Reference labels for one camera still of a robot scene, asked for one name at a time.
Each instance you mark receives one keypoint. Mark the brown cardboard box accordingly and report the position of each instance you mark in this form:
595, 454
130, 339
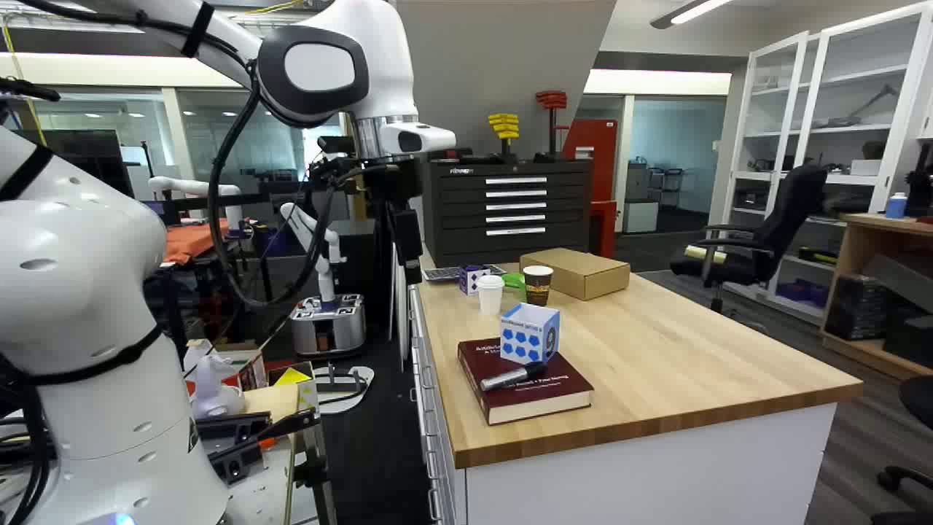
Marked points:
584, 272

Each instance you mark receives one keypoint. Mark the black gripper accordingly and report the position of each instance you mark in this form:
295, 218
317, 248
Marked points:
407, 231

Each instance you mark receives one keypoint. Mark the black rolling chair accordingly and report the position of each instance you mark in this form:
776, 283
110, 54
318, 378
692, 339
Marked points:
915, 397

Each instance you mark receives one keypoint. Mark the ceiling strip light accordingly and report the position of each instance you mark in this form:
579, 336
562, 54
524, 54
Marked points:
692, 13

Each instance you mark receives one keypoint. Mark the red metal cabinet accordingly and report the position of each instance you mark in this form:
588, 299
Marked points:
595, 164

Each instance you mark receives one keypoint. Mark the black drawer cabinet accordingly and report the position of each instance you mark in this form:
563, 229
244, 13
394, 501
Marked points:
507, 207

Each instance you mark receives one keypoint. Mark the dark red hardcover book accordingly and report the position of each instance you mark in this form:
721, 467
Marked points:
530, 397

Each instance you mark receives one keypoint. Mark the white lidded paper cup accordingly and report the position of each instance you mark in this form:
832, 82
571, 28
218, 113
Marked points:
492, 296

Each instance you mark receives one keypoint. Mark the small dark flat object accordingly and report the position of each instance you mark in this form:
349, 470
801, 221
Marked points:
442, 276

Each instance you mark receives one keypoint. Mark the brown paper cup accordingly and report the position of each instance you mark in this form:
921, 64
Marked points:
539, 283

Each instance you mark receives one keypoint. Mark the white table base with drawers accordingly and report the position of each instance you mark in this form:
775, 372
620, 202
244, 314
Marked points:
630, 467

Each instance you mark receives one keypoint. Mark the silver robot base box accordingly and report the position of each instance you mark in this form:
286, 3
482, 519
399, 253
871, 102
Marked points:
329, 326

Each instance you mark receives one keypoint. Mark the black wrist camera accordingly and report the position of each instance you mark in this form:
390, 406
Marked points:
390, 178

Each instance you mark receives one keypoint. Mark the orange cloth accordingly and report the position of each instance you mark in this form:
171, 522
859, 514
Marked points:
190, 242

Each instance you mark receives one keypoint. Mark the wooden workbench with shelves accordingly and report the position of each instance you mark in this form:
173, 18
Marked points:
856, 242

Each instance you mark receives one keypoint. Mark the yellow sign on stand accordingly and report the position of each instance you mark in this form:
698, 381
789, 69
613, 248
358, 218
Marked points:
504, 126

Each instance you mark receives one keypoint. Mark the blue cup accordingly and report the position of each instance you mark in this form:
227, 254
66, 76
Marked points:
896, 204

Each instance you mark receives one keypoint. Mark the white and blue box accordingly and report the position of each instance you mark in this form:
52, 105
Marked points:
530, 336

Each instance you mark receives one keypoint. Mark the grey marker with black cap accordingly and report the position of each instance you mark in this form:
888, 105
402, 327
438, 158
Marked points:
507, 378

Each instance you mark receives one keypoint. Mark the black office chair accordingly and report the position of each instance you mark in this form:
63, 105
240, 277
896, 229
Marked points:
784, 229

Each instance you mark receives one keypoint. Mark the black bar clamp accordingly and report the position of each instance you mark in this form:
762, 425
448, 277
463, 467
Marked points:
251, 426

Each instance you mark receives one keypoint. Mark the small white robot arm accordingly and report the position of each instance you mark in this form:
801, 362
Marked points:
310, 237

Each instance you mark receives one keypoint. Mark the white open shelving unit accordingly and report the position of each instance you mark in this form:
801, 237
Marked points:
835, 98

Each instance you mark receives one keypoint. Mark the white plastic jug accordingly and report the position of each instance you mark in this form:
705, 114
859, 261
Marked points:
211, 384

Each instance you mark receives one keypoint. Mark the red lamp stand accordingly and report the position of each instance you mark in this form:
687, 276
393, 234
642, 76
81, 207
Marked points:
552, 99

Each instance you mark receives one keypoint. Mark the black storage box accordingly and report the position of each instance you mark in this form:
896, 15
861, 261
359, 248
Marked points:
859, 307

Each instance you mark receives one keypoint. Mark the small white purple-dotted cube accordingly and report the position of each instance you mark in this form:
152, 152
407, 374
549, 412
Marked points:
470, 282

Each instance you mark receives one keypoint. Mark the yellow pad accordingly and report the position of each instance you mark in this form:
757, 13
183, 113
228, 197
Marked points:
292, 378

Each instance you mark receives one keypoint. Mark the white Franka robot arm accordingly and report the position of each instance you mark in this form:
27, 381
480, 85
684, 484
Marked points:
76, 292

